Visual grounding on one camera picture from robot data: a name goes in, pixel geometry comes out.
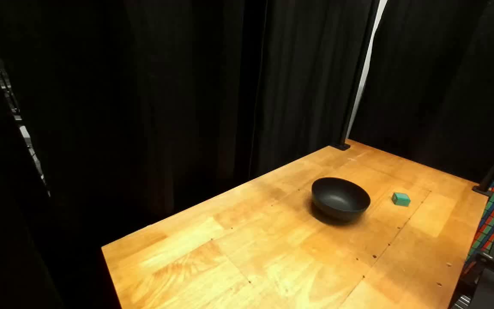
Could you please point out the black bowl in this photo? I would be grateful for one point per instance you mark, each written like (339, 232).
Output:
(339, 198)

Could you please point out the green block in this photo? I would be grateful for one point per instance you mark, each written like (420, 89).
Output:
(399, 198)

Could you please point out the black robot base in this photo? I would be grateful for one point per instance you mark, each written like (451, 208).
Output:
(489, 280)

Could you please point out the black corner pole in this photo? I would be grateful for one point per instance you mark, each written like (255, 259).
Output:
(358, 74)

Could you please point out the black curtain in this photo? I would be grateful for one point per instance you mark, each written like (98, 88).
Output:
(161, 96)
(446, 74)

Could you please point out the black table clamp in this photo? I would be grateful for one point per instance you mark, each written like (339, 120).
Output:
(482, 189)

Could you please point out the black metal frame strut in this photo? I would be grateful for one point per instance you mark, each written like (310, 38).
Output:
(12, 103)

